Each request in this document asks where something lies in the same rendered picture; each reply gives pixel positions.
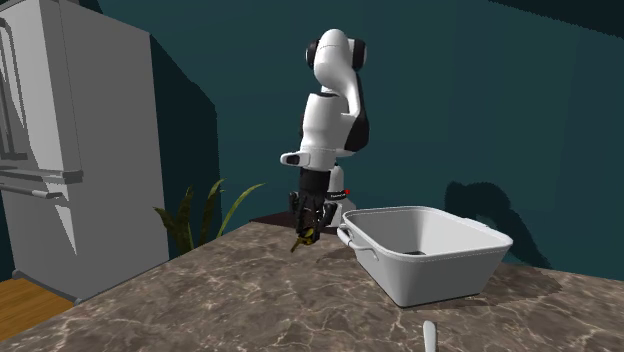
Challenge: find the small yellow object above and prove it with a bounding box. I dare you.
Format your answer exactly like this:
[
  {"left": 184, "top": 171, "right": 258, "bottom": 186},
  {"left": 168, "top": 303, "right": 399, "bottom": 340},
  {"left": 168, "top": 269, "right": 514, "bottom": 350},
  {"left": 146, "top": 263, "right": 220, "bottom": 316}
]
[{"left": 290, "top": 228, "right": 316, "bottom": 254}]

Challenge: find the green leafy plant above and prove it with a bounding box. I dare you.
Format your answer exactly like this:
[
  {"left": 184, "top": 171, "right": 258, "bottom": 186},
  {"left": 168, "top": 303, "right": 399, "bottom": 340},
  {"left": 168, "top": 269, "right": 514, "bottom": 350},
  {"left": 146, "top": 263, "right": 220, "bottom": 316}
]
[{"left": 152, "top": 178, "right": 267, "bottom": 257}]

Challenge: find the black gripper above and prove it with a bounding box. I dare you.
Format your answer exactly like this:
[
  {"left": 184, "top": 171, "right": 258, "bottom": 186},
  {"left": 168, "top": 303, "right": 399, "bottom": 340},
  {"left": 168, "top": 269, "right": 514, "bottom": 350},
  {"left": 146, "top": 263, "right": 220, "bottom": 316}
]
[{"left": 288, "top": 167, "right": 339, "bottom": 242}]

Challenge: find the white rectangular tub with handles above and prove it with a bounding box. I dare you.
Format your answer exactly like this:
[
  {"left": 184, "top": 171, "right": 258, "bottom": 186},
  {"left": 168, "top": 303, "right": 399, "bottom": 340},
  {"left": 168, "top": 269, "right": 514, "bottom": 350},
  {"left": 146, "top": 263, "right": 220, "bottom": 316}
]
[{"left": 336, "top": 205, "right": 515, "bottom": 309}]

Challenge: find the grey refrigerator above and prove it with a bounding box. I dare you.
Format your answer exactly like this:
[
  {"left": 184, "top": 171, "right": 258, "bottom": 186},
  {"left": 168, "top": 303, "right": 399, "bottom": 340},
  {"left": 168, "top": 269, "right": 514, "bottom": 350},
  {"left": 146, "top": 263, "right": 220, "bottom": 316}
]
[{"left": 0, "top": 0, "right": 170, "bottom": 302}]

